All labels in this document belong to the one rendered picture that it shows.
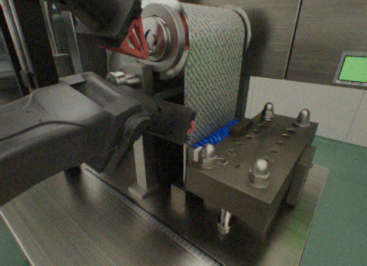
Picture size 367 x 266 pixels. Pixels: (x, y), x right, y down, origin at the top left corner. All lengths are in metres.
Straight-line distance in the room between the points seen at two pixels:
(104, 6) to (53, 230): 0.42
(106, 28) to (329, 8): 0.49
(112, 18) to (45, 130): 0.21
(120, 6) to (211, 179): 0.30
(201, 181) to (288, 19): 0.46
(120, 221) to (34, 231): 0.17
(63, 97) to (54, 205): 0.41
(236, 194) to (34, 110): 0.31
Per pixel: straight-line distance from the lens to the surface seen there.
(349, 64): 0.64
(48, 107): 0.20
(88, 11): 0.33
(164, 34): 0.40
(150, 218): 0.50
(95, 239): 0.49
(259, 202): 0.37
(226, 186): 0.38
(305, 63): 0.65
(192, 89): 0.43
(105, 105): 0.23
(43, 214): 0.59
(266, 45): 0.68
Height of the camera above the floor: 1.27
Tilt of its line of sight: 26 degrees down
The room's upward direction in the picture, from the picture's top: straight up
